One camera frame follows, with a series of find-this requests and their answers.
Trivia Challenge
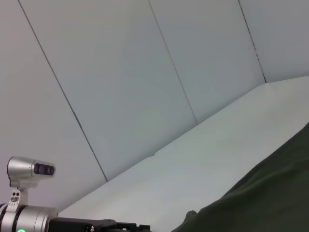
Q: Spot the dark green shirt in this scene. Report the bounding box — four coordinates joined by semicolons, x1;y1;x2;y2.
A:
170;122;309;232

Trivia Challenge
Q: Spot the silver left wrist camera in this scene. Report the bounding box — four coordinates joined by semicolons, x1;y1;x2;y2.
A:
6;156;56;208

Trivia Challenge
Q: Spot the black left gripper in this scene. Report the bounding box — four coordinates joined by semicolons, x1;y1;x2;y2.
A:
49;217;151;232

